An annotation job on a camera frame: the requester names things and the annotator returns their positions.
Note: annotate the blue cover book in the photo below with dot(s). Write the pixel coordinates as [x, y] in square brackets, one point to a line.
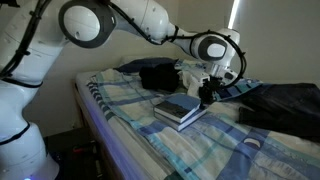
[183, 103]

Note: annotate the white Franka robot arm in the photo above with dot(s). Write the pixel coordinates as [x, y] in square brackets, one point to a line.
[20, 100]

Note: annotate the blue checkered bed blanket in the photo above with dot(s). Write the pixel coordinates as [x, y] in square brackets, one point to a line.
[216, 146]

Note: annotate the white crumpled cloth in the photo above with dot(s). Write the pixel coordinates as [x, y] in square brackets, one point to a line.
[191, 85]

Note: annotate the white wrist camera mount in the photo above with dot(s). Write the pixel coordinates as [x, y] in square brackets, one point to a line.
[201, 77]

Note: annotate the white bed mattress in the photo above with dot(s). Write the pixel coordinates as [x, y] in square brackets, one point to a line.
[100, 126]

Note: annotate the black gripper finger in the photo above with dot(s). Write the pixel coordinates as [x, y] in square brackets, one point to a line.
[210, 96]
[203, 99]

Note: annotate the teal navy striped cloth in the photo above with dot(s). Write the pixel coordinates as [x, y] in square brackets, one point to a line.
[236, 90]

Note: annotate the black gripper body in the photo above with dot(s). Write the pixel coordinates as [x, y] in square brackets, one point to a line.
[211, 84]

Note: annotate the dark blue pillow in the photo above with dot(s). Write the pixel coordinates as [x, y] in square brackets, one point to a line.
[146, 63]

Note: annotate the black crumpled cloth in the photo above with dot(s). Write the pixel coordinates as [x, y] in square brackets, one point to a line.
[160, 78]

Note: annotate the black garment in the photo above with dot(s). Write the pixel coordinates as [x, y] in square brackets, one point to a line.
[283, 106]

